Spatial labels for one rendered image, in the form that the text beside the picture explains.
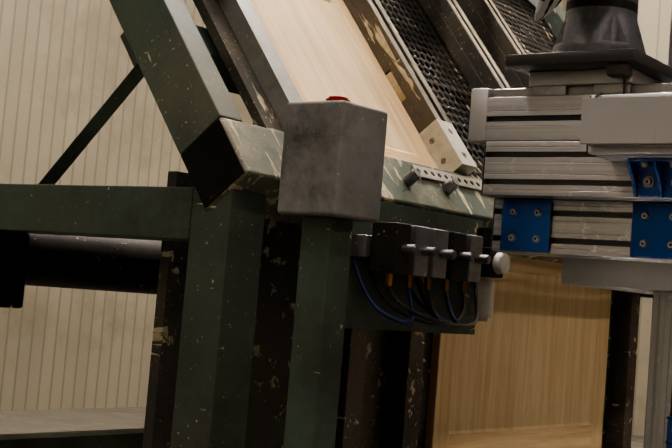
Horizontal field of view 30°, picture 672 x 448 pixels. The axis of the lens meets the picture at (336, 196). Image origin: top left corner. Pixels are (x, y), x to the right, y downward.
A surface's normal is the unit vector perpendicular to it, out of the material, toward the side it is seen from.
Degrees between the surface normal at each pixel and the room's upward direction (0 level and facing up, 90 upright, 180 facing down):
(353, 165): 90
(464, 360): 90
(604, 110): 90
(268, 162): 53
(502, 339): 90
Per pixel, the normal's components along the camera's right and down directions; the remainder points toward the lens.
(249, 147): 0.68, -0.59
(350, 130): 0.79, 0.02
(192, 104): -0.61, -0.11
